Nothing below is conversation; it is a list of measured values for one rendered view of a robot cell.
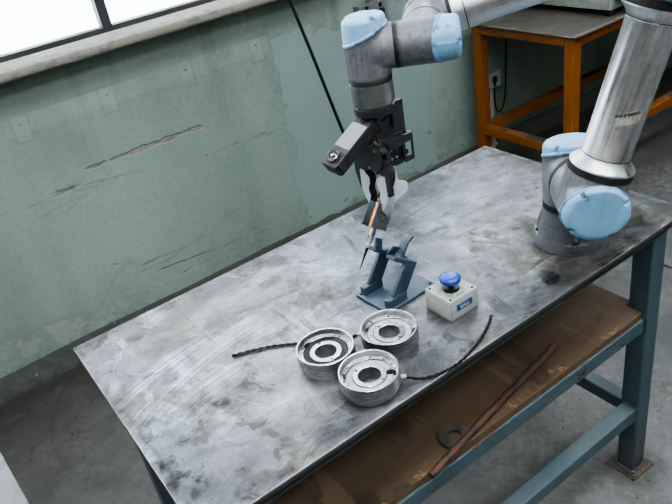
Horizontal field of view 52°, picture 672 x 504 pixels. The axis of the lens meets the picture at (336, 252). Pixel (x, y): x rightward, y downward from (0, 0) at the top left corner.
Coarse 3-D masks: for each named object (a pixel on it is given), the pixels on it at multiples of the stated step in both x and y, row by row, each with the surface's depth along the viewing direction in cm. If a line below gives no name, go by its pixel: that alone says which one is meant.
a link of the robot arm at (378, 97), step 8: (392, 80) 117; (352, 88) 117; (360, 88) 115; (368, 88) 115; (376, 88) 115; (384, 88) 115; (392, 88) 117; (352, 96) 118; (360, 96) 116; (368, 96) 115; (376, 96) 115; (384, 96) 116; (392, 96) 117; (352, 104) 119; (360, 104) 117; (368, 104) 116; (376, 104) 116; (384, 104) 117
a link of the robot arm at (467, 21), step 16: (416, 0) 123; (432, 0) 121; (448, 0) 120; (464, 0) 119; (480, 0) 118; (496, 0) 118; (512, 0) 118; (528, 0) 118; (544, 0) 119; (464, 16) 120; (480, 16) 120; (496, 16) 121
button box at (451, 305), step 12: (432, 288) 131; (444, 288) 130; (456, 288) 129; (468, 288) 129; (432, 300) 131; (444, 300) 127; (456, 300) 127; (468, 300) 129; (444, 312) 129; (456, 312) 128; (468, 312) 130
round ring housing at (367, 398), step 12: (348, 360) 118; (360, 360) 119; (384, 360) 118; (396, 360) 116; (360, 372) 117; (372, 372) 118; (384, 372) 115; (396, 372) 115; (360, 384) 114; (372, 384) 113; (396, 384) 113; (348, 396) 113; (360, 396) 111; (372, 396) 111; (384, 396) 112
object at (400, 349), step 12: (384, 312) 128; (396, 312) 128; (408, 312) 127; (372, 324) 127; (384, 324) 127; (396, 324) 126; (384, 336) 127; (396, 336) 123; (372, 348) 121; (384, 348) 120; (396, 348) 120; (408, 348) 121
